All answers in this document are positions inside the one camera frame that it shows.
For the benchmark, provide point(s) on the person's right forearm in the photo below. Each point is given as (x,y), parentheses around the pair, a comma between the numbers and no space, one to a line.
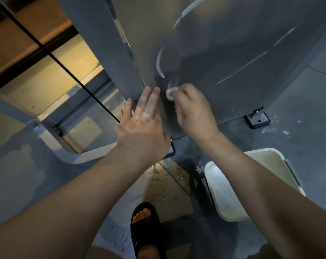
(270,199)

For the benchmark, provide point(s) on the black cabinet foot plate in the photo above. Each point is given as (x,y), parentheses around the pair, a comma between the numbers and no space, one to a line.
(258,120)
(171,148)

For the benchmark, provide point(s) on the brown cardboard sheet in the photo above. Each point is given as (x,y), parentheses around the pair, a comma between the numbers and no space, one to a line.
(168,191)

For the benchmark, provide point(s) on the white plastic bucket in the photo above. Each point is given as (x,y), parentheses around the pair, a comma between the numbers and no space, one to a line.
(227,191)

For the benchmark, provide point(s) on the grey metal cabinet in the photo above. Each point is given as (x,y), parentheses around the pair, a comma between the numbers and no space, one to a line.
(219,56)

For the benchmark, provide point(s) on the person's left hand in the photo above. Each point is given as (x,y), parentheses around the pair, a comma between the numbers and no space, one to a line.
(141,134)

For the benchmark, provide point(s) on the grey metal door frame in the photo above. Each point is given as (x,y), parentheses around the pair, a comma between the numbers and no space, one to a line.
(79,99)

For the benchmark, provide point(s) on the person's foot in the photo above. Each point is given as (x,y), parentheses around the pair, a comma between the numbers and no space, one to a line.
(142,215)

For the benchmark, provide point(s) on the person's left forearm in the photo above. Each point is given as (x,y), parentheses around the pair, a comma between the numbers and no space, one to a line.
(60,210)

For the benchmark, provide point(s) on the black slide sandal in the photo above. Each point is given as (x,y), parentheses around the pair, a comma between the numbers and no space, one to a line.
(148,231)

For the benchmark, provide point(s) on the person's left middle finger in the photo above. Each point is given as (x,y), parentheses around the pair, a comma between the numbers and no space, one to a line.
(154,101)

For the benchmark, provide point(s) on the person's left little finger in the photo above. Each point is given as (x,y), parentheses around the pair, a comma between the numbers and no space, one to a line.
(127,110)

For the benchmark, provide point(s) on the person's right fingers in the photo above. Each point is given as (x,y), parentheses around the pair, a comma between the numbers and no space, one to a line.
(181,98)

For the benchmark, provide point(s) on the person's right hand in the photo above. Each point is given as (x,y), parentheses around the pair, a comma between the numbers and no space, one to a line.
(195,115)

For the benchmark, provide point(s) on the white cleaning cloth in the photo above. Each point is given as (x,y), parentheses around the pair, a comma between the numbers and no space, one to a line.
(170,93)

